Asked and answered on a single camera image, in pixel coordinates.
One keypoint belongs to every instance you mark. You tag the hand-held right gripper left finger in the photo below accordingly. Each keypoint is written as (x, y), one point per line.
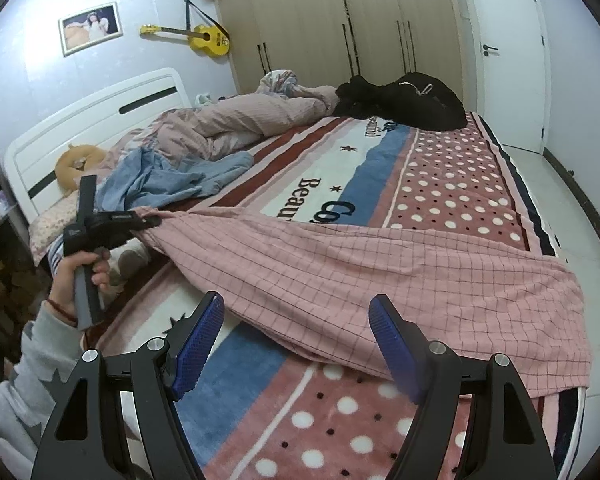
(200, 342)

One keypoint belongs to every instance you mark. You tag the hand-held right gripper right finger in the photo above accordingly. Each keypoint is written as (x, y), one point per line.
(391, 342)

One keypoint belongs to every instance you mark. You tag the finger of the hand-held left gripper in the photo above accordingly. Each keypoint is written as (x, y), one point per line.
(149, 222)

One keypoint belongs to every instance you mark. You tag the pink checked pants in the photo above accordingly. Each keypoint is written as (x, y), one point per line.
(380, 270)

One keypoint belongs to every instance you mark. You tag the person's left forearm grey sleeve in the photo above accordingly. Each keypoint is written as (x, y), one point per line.
(30, 355)

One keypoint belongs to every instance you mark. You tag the person's left hand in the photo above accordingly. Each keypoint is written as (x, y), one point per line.
(62, 285)

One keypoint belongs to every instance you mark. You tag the floral pillow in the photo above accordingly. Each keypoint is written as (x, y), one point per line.
(47, 225)

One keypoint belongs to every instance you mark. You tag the blue garment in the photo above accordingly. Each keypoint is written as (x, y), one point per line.
(180, 180)

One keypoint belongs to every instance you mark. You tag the yellow plush cushion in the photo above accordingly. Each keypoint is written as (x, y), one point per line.
(67, 165)

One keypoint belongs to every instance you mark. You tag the dark bedside table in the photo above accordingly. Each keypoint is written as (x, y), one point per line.
(0, 270)

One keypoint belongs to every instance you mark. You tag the white bed headboard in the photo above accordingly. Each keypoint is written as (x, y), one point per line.
(80, 120)

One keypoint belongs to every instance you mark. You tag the pink ribbed duvet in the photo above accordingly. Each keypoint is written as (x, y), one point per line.
(240, 120)

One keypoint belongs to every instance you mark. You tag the printed dotted striped blanket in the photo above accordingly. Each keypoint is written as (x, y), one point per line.
(430, 175)

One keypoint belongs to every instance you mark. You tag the yellow guitar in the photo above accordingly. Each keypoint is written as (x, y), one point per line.
(210, 40)

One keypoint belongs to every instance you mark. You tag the black garment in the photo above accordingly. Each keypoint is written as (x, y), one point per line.
(405, 102)

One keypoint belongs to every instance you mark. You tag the beige wardrobe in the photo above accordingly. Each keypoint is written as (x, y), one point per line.
(305, 20)

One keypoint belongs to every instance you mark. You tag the white door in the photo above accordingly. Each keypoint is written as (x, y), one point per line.
(510, 85)

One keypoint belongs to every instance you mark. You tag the framed wall photo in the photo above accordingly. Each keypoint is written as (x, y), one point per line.
(91, 29)

